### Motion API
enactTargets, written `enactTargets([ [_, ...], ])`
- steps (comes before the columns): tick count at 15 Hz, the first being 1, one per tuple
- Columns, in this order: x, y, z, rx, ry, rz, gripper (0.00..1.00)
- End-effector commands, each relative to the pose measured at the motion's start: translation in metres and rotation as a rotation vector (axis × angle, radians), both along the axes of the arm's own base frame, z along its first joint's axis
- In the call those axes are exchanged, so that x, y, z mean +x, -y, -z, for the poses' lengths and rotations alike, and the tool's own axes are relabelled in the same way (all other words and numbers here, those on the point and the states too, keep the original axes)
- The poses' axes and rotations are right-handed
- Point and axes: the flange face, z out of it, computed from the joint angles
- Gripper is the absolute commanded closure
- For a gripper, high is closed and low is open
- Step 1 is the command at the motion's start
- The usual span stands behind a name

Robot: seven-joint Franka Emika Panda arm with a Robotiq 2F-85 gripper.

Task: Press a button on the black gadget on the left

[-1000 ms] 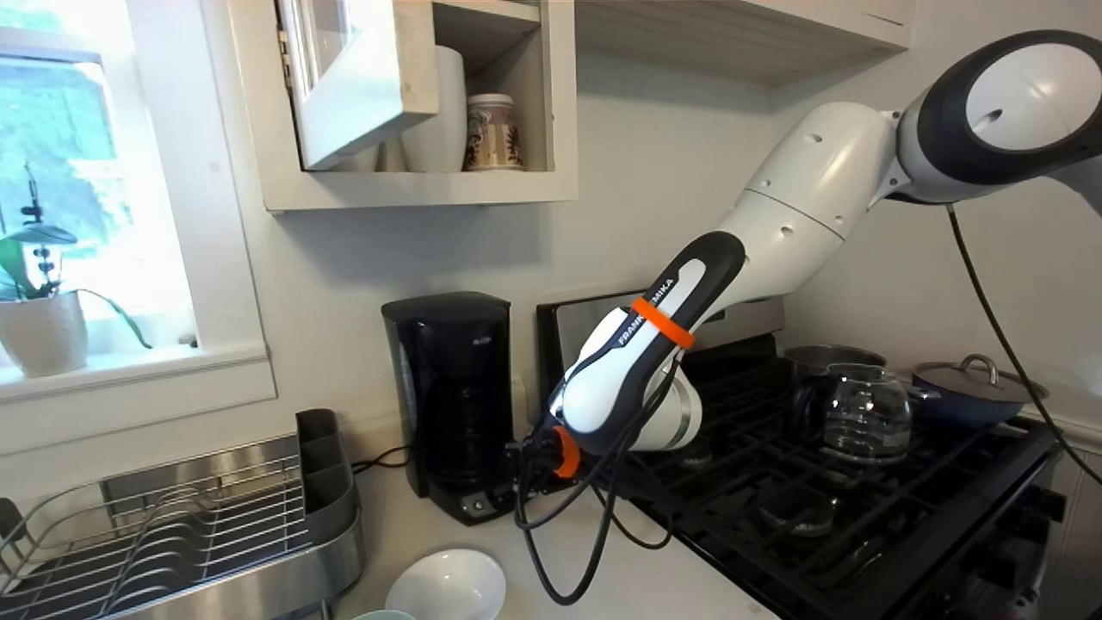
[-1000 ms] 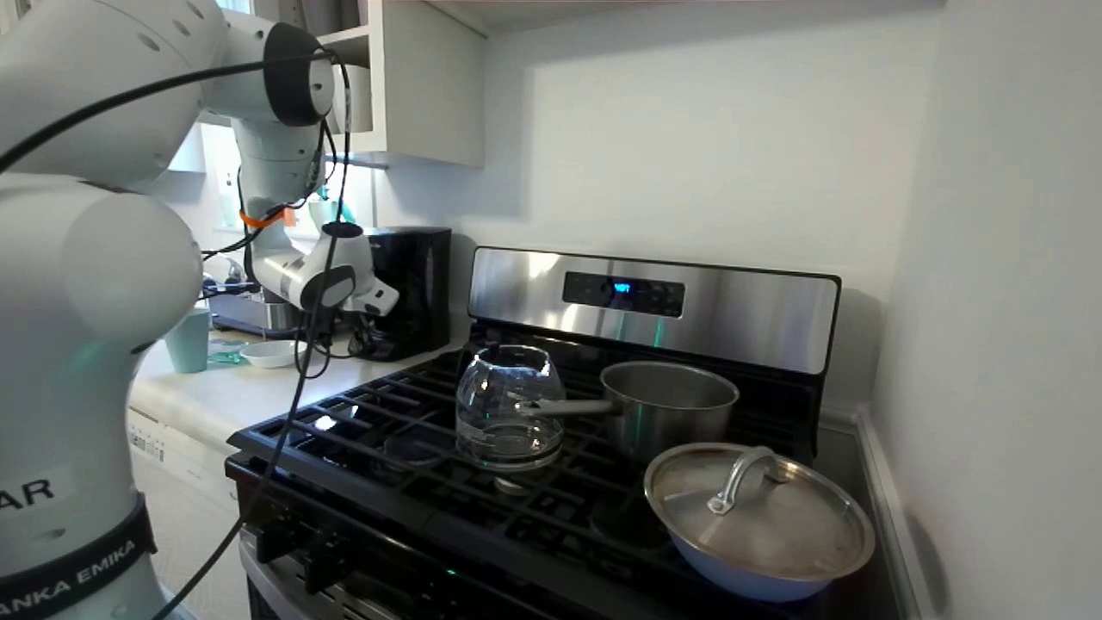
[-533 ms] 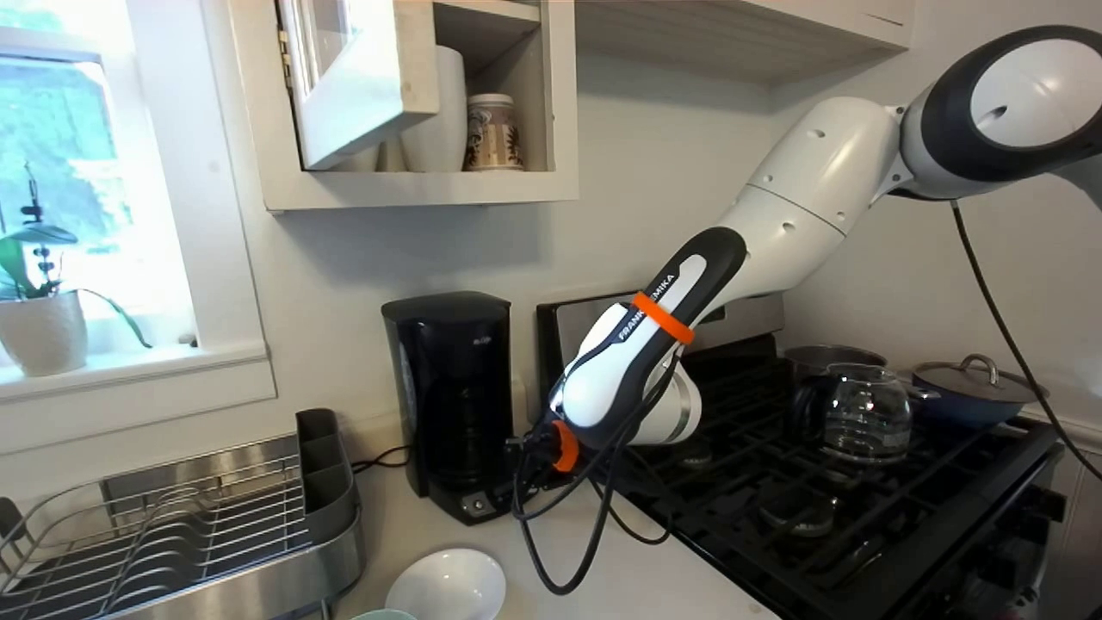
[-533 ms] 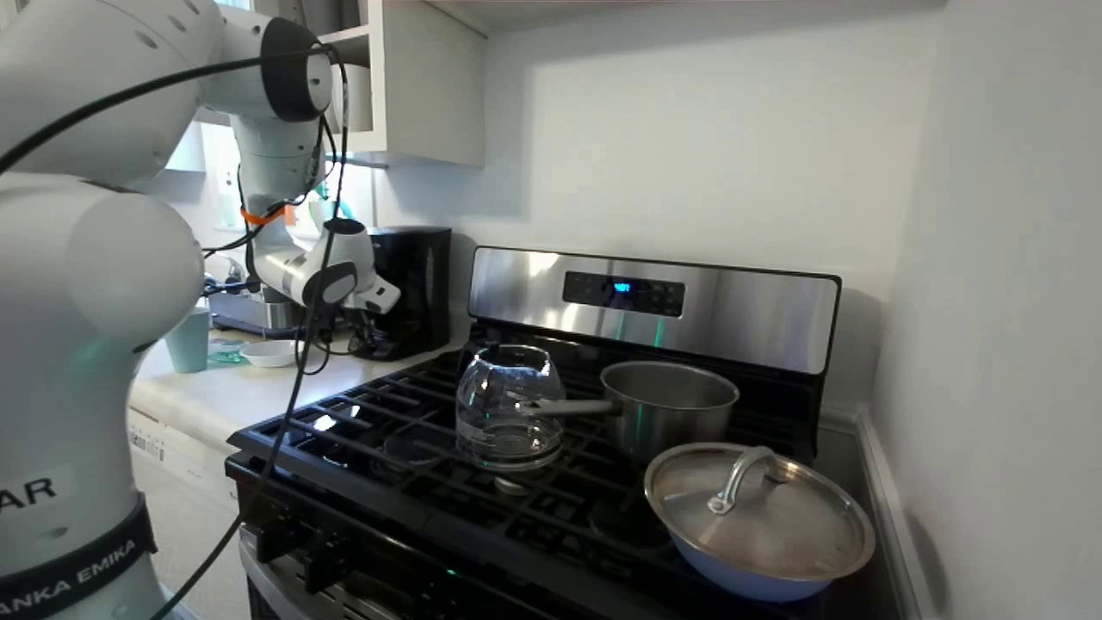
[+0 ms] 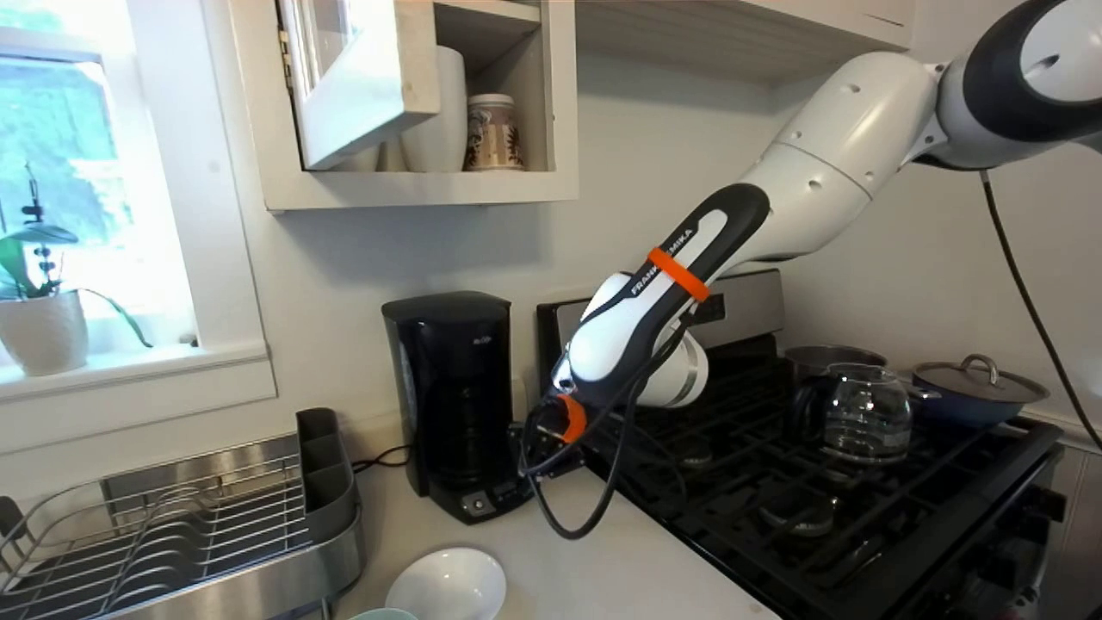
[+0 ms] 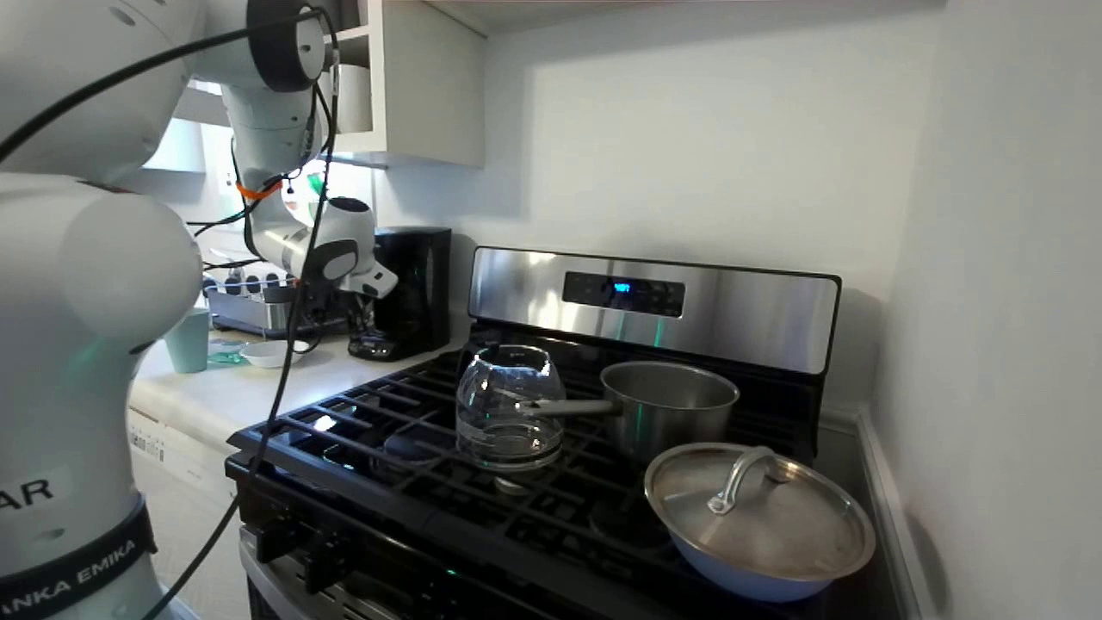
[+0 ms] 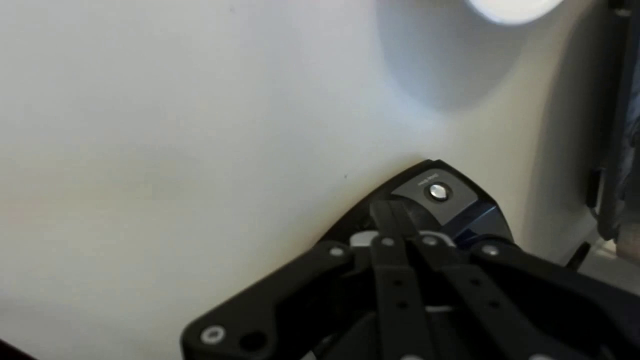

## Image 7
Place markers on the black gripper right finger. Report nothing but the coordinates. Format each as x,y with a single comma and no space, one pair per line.
532,293

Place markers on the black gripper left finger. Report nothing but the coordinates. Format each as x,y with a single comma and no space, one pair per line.
300,300

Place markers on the white bowl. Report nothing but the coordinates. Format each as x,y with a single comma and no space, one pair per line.
512,8

